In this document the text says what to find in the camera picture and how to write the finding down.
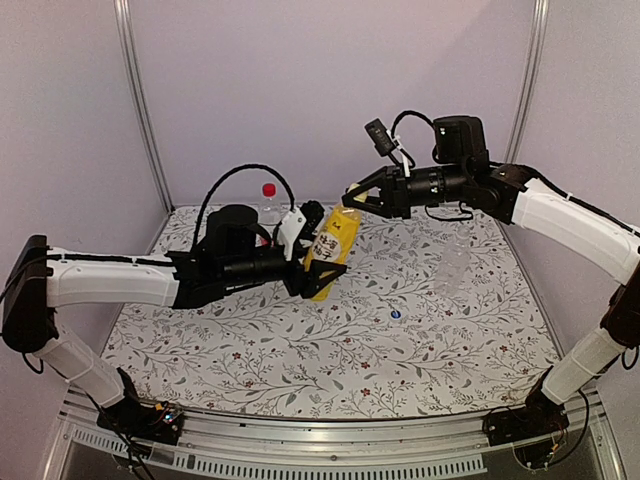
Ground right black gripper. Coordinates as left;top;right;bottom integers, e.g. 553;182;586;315
341;162;469;219

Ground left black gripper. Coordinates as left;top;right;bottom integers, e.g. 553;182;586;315
221;235;347;298

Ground yellow juice bottle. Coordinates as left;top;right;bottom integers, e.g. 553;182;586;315
303;204;362;271

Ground red cap water bottle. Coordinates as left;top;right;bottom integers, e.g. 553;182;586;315
258;183;281;226

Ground clear plastic bottle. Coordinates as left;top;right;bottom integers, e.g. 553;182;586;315
433;226;471;297

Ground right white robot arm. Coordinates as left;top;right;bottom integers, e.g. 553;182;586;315
342;115;639;436

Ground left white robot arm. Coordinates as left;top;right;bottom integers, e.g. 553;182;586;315
1;201;346;434

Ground floral patterned table mat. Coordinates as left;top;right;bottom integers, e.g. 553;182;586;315
103;212;558;419

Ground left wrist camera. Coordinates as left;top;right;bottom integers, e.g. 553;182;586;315
274;200;324;261

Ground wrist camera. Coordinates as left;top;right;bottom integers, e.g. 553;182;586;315
274;200;324;261
364;118;415;177

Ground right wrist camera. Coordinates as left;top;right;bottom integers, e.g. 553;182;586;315
364;118;415;177

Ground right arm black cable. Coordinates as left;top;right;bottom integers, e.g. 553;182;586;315
392;110;437;136

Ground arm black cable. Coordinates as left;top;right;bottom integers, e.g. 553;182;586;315
192;163;299;251
392;110;437;136

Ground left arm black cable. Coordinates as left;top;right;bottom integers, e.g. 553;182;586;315
192;163;299;251

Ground front aluminium rail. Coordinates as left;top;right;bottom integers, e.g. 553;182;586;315
43;390;630;479

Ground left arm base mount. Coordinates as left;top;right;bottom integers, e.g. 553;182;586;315
97;368;184;446

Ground right aluminium frame post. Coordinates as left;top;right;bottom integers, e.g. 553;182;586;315
504;0;550;163

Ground aluminium frame post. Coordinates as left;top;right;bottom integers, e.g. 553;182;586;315
504;0;550;163
113;0;175;214

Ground left aluminium frame post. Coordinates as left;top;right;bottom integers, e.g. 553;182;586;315
113;0;175;214

